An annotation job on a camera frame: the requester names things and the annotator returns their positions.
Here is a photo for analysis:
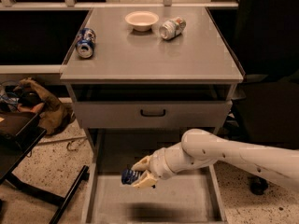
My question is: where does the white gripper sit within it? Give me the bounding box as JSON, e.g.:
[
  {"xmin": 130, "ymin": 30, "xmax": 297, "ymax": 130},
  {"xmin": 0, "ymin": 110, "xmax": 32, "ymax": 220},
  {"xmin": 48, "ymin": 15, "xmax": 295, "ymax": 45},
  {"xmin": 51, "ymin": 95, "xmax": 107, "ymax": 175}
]
[{"xmin": 132, "ymin": 147, "xmax": 176, "ymax": 189}]

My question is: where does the blue rxbar wrapper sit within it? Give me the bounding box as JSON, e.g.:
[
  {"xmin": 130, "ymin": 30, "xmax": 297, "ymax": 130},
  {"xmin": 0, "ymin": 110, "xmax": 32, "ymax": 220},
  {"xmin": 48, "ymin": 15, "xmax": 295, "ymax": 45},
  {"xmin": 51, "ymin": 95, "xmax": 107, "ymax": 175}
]
[{"xmin": 121, "ymin": 169, "xmax": 143, "ymax": 185}]

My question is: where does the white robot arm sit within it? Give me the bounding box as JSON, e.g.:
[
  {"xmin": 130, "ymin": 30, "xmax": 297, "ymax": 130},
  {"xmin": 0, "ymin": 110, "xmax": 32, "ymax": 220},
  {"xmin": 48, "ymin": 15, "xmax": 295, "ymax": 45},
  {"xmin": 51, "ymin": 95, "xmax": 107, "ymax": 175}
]
[{"xmin": 132, "ymin": 129, "xmax": 299, "ymax": 192}]

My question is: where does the open grey middle drawer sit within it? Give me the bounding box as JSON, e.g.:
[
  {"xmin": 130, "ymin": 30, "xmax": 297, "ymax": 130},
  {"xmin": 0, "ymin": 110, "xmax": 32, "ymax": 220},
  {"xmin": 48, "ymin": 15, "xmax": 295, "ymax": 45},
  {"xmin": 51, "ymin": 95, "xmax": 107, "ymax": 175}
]
[{"xmin": 80, "ymin": 128, "xmax": 228, "ymax": 224}]

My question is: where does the grey top drawer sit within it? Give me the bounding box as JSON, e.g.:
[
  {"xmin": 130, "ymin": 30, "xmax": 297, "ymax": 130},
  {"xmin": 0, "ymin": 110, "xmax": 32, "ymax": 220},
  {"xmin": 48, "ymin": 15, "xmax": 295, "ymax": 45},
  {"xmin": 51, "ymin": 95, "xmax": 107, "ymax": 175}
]
[{"xmin": 74, "ymin": 101, "xmax": 232, "ymax": 129}]

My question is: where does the grey drawer cabinet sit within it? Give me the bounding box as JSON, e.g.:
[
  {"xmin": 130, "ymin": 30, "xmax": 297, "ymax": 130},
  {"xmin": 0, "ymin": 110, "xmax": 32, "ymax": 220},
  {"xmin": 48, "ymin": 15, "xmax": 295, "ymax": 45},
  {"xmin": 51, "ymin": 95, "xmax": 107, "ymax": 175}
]
[{"xmin": 60, "ymin": 6, "xmax": 245, "ymax": 224}]

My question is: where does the metal hook on floor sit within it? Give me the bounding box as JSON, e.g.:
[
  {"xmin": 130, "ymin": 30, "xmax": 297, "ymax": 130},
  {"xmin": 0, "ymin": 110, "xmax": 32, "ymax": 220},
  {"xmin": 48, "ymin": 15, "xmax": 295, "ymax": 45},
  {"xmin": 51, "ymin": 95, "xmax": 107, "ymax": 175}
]
[{"xmin": 66, "ymin": 138, "xmax": 87, "ymax": 152}]

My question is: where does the brown cloth bag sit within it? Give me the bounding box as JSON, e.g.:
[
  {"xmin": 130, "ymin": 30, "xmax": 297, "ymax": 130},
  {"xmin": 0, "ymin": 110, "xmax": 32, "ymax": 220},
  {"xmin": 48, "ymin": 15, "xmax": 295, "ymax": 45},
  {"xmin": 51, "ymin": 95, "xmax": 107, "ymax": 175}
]
[{"xmin": 13, "ymin": 77, "xmax": 72, "ymax": 135}]

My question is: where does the black side table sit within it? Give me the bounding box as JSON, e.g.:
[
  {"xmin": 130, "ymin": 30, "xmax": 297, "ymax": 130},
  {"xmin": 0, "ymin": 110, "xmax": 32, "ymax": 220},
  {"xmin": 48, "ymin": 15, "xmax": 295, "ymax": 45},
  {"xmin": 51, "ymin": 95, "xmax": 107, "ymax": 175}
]
[{"xmin": 0, "ymin": 112, "xmax": 89, "ymax": 224}]

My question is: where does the blue pepsi can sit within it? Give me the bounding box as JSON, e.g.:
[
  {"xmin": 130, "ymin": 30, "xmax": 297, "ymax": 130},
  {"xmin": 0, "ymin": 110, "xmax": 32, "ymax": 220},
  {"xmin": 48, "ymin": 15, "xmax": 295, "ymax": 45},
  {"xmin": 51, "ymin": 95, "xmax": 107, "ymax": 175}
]
[{"xmin": 75, "ymin": 28, "xmax": 96, "ymax": 59}]

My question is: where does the silver crushed soda can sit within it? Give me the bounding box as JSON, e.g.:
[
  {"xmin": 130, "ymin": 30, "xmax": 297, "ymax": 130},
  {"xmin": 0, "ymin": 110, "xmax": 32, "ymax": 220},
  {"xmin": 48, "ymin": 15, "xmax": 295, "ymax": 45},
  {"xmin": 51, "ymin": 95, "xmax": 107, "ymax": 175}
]
[{"xmin": 159, "ymin": 17, "xmax": 186, "ymax": 40}]

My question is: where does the white paper bowl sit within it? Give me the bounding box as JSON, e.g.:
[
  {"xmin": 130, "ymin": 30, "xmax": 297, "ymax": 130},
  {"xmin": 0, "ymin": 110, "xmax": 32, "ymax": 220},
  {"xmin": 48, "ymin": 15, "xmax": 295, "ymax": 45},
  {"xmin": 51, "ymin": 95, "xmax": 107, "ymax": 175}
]
[{"xmin": 125, "ymin": 11, "xmax": 159, "ymax": 32}]

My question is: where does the black office chair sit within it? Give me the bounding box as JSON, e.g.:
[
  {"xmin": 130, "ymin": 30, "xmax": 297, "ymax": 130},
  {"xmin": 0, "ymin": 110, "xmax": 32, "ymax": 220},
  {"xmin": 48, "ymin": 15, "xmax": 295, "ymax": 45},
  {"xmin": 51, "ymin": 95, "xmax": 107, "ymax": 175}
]
[{"xmin": 208, "ymin": 0, "xmax": 299, "ymax": 193}]

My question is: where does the black drawer handle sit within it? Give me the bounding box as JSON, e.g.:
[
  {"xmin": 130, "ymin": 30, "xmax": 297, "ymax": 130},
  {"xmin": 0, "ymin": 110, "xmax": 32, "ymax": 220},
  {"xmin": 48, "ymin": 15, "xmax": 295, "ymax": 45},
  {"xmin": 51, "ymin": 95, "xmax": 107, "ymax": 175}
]
[{"xmin": 140, "ymin": 109, "xmax": 166, "ymax": 118}]

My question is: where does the blue cable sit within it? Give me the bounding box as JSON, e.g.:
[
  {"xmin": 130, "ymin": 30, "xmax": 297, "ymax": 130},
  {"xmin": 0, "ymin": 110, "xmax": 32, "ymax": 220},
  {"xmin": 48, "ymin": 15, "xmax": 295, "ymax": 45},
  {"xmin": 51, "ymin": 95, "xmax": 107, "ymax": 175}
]
[{"xmin": 0, "ymin": 79, "xmax": 21, "ymax": 108}]

